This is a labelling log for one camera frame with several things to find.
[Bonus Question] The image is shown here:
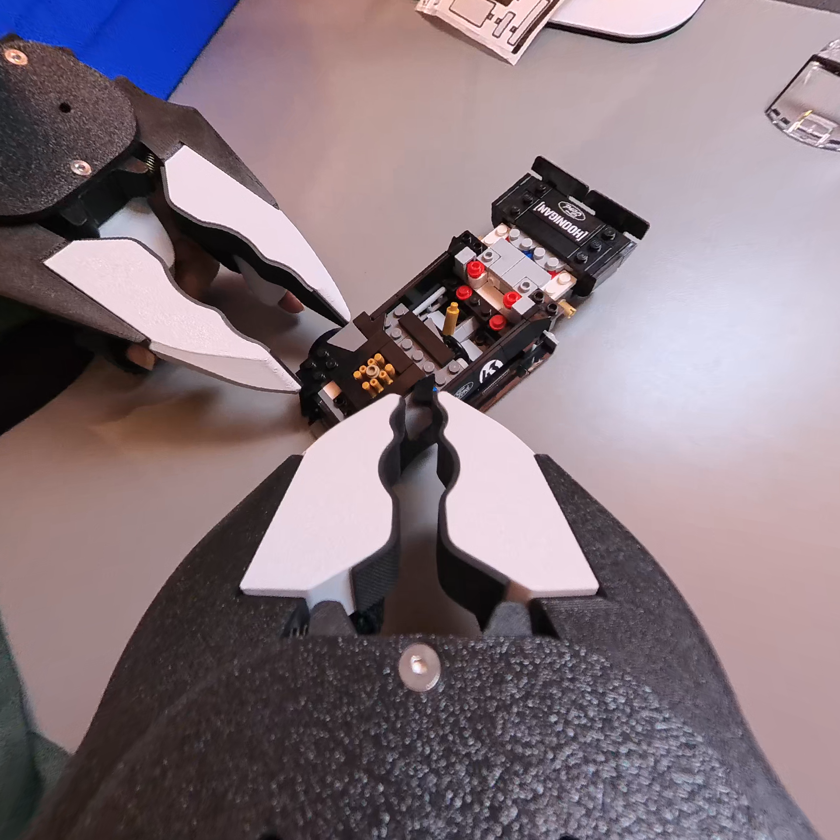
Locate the clear lego windshield piece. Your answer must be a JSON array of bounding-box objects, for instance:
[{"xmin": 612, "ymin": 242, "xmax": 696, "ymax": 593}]
[{"xmin": 764, "ymin": 38, "xmax": 840, "ymax": 153}]

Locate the blue plastic bin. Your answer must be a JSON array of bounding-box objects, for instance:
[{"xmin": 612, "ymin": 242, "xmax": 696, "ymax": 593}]
[{"xmin": 0, "ymin": 0, "xmax": 241, "ymax": 101}]

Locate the lego car model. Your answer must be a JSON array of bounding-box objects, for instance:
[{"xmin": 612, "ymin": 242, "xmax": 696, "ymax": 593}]
[{"xmin": 298, "ymin": 154, "xmax": 652, "ymax": 442}]

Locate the person's green garment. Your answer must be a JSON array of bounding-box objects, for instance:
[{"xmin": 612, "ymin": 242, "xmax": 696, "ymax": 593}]
[{"xmin": 0, "ymin": 615, "xmax": 69, "ymax": 840}]

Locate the person's left hand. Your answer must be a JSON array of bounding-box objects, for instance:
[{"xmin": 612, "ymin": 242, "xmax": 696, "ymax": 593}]
[{"xmin": 124, "ymin": 226, "xmax": 308, "ymax": 374}]

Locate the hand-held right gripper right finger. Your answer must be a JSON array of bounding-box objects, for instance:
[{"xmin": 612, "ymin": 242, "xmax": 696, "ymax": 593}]
[{"xmin": 432, "ymin": 390, "xmax": 603, "ymax": 618}]

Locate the lego sticker sheet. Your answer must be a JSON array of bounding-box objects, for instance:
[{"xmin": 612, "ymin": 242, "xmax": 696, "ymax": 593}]
[{"xmin": 415, "ymin": 0, "xmax": 564, "ymax": 65}]

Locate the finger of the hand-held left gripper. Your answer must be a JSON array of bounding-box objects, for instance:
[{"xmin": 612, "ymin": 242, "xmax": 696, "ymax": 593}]
[
  {"xmin": 42, "ymin": 238, "xmax": 307, "ymax": 395},
  {"xmin": 159, "ymin": 143, "xmax": 354, "ymax": 328}
]

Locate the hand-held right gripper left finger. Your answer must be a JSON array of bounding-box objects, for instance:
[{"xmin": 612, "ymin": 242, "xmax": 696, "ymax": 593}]
[{"xmin": 239, "ymin": 394, "xmax": 406, "ymax": 618}]

